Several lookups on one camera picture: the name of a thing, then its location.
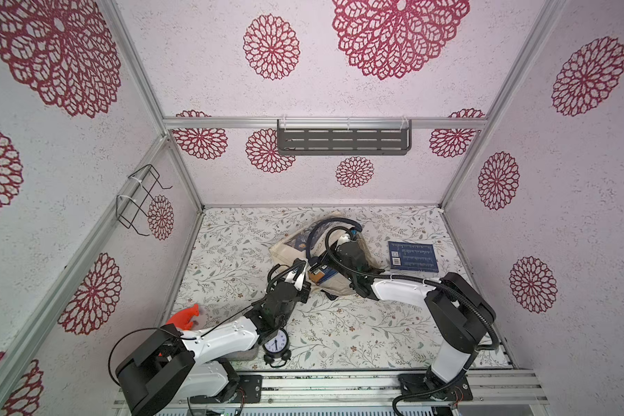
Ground beige canvas tote bag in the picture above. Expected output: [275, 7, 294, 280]
[269, 211, 362, 297]

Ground dark blue book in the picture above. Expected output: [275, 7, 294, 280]
[388, 241, 440, 273]

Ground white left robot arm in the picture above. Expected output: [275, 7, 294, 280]
[115, 274, 311, 415]

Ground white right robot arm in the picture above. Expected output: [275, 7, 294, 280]
[323, 239, 500, 387]

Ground blue books in bag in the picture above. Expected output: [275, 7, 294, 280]
[308, 265, 339, 286]

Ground black analog alarm clock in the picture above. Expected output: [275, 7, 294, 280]
[263, 329, 291, 369]

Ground grey sponge block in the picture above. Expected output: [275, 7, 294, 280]
[225, 346, 260, 362]

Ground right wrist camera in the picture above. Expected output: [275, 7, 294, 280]
[337, 233, 352, 245]

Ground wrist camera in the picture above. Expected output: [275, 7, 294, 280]
[337, 233, 352, 245]
[284, 263, 307, 291]

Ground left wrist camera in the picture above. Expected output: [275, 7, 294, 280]
[284, 263, 307, 291]

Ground grey metal wall shelf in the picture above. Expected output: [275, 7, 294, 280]
[276, 119, 412, 156]

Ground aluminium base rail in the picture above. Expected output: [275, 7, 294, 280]
[111, 368, 549, 409]

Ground black wire wall rack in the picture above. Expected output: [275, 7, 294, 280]
[114, 164, 173, 237]

